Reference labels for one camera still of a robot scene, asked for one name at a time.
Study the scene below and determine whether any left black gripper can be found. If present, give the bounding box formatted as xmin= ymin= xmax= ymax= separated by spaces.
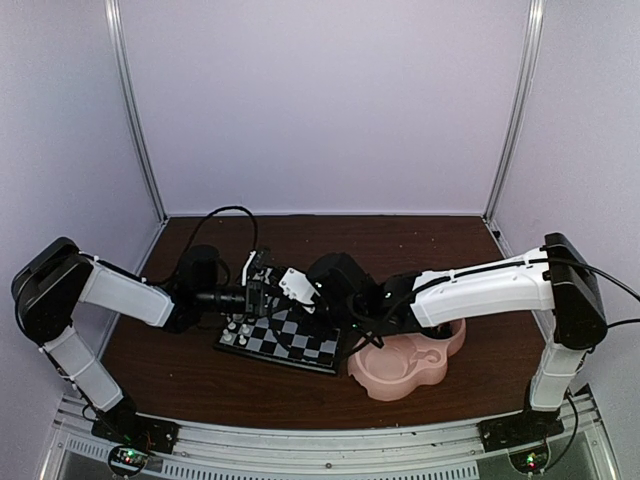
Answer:
xmin=196 ymin=279 xmax=297 ymax=320

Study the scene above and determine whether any black and white chessboard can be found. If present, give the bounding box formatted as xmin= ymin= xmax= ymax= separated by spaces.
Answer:
xmin=213 ymin=264 xmax=351 ymax=377

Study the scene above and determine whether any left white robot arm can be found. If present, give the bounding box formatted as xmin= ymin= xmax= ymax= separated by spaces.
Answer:
xmin=11 ymin=237 xmax=281 ymax=444

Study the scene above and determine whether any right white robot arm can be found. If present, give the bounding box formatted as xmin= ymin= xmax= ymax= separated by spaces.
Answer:
xmin=294 ymin=233 xmax=607 ymax=442

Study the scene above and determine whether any pink double pet bowl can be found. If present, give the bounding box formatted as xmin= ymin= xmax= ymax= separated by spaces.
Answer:
xmin=347 ymin=319 xmax=466 ymax=402

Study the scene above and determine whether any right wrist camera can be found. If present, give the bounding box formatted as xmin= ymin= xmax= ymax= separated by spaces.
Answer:
xmin=278 ymin=268 xmax=318 ymax=314

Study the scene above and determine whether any left black cable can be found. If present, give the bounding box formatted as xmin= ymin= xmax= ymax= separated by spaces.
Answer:
xmin=164 ymin=205 xmax=261 ymax=286

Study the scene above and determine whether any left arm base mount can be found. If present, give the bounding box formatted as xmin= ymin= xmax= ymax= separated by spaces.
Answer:
xmin=91 ymin=417 xmax=179 ymax=454

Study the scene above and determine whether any front aluminium rail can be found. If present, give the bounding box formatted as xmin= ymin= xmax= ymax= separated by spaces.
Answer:
xmin=49 ymin=389 xmax=609 ymax=480

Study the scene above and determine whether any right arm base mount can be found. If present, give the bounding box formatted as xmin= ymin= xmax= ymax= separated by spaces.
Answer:
xmin=477 ymin=411 xmax=564 ymax=452

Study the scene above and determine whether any left aluminium frame post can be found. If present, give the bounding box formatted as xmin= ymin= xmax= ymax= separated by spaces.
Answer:
xmin=104 ymin=0 xmax=168 ymax=225

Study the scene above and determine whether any aluminium frame post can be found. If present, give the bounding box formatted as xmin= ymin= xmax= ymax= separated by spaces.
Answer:
xmin=104 ymin=0 xmax=168 ymax=225
xmin=483 ymin=0 xmax=546 ymax=223

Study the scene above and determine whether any right aluminium frame post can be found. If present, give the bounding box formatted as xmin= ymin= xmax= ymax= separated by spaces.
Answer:
xmin=483 ymin=0 xmax=546 ymax=223

